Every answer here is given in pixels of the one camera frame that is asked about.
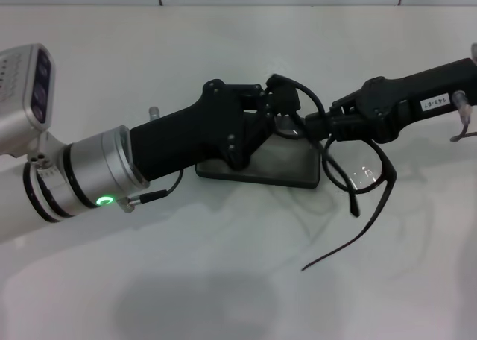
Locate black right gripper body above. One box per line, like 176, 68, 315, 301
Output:
357, 58, 477, 144

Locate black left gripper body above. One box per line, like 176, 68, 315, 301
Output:
130, 78, 247, 183

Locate black glasses case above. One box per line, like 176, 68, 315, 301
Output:
195, 114, 322, 190

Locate black round-frame glasses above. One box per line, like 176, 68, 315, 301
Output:
266, 75, 398, 272

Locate silver right gripper connector stub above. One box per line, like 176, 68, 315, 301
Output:
454, 89, 473, 113

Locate right gripper cable with plug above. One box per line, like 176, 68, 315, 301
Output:
449, 118, 475, 144

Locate gripper cable with plug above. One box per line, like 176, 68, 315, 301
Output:
449, 118, 475, 144
119, 168, 184, 213

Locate left gripper cable with plug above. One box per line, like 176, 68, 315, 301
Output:
119, 168, 184, 213

